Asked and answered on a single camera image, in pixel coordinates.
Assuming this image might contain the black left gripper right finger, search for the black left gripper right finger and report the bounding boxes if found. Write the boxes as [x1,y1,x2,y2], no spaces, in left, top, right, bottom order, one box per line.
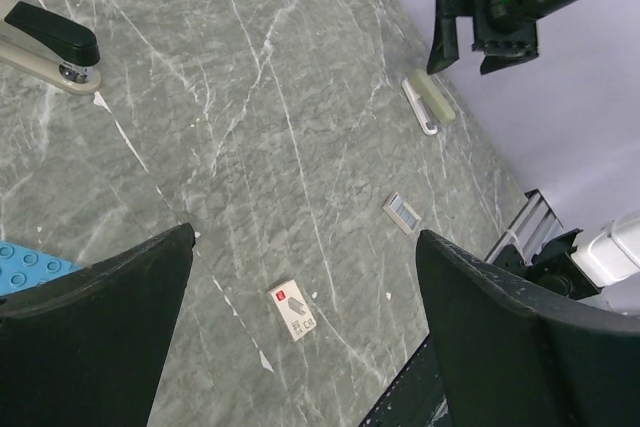
[416,230,639,426]

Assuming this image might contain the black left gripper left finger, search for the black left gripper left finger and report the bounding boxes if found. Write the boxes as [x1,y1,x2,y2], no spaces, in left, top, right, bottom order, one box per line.
[1,223,194,426]

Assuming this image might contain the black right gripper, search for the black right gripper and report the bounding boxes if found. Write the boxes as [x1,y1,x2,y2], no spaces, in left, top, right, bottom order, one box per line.
[427,0,575,75]

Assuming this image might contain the pale green small stapler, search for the pale green small stapler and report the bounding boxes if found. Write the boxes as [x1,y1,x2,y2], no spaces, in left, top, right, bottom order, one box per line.
[401,70,456,136]

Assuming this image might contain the beige black large stapler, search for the beige black large stapler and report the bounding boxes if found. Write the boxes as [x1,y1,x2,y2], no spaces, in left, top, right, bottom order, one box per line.
[1,0,102,95]

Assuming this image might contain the blue studded building plate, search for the blue studded building plate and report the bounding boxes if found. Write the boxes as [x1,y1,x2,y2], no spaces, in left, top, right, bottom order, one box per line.
[0,241,81,296]

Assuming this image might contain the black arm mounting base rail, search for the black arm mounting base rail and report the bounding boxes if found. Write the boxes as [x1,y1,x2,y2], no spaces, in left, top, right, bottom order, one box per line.
[359,335,453,427]

